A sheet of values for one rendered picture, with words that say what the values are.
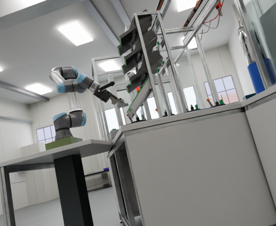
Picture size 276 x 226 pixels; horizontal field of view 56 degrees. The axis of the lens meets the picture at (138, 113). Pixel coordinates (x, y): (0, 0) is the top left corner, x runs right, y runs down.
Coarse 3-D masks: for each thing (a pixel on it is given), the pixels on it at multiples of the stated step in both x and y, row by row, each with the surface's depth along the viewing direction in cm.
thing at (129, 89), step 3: (156, 69) 197; (153, 72) 198; (156, 72) 205; (141, 81) 197; (135, 84) 193; (138, 84) 199; (126, 87) 191; (129, 87) 190; (132, 87) 195; (135, 87) 201; (129, 90) 196; (132, 90) 201
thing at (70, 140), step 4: (56, 140) 201; (60, 140) 200; (64, 140) 200; (68, 140) 199; (72, 140) 201; (76, 140) 208; (80, 140) 215; (48, 144) 202; (52, 144) 201; (56, 144) 200; (60, 144) 200; (64, 144) 199; (68, 144) 198; (48, 148) 202; (52, 148) 201
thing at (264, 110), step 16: (256, 96) 140; (272, 96) 130; (256, 112) 143; (272, 112) 131; (256, 128) 145; (272, 128) 133; (256, 144) 148; (272, 144) 135; (272, 160) 137; (272, 176) 139; (272, 192) 142
